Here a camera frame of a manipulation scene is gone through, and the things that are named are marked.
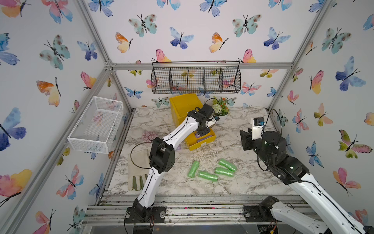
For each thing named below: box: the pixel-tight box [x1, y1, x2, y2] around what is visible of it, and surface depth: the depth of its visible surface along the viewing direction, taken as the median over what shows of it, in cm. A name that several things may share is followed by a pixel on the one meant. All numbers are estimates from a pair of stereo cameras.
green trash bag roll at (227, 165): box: [218, 158, 238, 173], surface depth 91 cm
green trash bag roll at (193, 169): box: [187, 160, 200, 178], surface depth 90 cm
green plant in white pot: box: [212, 96, 230, 125], surface depth 104 cm
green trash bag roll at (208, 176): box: [197, 170, 219, 183], surface depth 86 cm
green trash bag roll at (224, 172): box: [214, 166, 235, 178], surface depth 88 cm
